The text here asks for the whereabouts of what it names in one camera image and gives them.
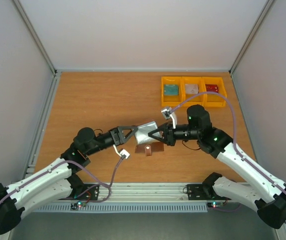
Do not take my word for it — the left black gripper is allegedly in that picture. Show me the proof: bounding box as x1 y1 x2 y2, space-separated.
86 126 138 156

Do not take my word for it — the brown leather card holder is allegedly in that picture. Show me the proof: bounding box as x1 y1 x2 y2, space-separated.
135 119 164 157

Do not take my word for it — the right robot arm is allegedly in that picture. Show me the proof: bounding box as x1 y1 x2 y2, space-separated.
148 104 286 229

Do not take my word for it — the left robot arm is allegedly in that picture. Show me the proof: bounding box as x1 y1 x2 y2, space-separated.
0 126 138 235

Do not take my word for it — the teal card stack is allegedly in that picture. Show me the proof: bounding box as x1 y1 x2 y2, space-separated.
163 84 179 96

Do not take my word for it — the white card stack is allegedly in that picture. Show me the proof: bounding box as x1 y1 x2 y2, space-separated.
185 83 199 95

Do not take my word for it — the red card stack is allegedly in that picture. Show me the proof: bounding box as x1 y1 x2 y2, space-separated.
205 84 219 93

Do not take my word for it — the left yellow bin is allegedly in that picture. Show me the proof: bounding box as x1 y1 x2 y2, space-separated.
161 76 183 107

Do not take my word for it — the yellow bin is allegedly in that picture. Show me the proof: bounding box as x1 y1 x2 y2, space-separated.
182 76 205 107
202 76 227 108
161 76 183 107

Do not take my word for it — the middle yellow bin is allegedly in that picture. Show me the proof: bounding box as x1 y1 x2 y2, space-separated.
182 76 205 107

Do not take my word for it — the right yellow bin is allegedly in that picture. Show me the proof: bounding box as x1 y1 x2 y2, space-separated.
202 76 227 108

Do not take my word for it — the right small circuit board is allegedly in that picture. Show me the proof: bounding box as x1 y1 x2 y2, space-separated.
207 201 226 209

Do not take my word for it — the small circuit board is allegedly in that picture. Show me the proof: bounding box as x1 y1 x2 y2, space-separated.
70 201 87 211
207 201 226 209

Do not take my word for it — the left small circuit board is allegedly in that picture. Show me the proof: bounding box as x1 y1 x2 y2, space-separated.
70 201 87 211

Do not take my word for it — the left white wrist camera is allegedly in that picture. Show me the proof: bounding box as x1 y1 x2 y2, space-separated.
113 145 130 160

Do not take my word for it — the aluminium front rail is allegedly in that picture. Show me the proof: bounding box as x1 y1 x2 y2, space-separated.
7 181 258 203

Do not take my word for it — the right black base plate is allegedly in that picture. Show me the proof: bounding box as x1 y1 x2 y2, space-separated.
184 183 229 202

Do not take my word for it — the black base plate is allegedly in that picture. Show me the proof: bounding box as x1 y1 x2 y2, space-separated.
184 183 229 202
66 184 99 201

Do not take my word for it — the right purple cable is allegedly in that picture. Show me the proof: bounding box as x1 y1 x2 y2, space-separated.
169 91 286 227

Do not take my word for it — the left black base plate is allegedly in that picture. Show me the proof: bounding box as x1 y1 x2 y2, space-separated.
66 184 99 201

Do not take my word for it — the grey slotted cable duct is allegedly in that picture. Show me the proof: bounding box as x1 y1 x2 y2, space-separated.
35 202 208 214

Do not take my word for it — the left aluminium frame post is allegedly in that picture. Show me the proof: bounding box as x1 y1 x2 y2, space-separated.
12 0 57 75

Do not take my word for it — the aluminium frame post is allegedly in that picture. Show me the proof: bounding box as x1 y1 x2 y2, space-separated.
229 0 276 75
12 0 57 75

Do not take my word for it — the right aluminium frame post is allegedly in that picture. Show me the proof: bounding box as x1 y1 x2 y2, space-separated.
229 0 276 75

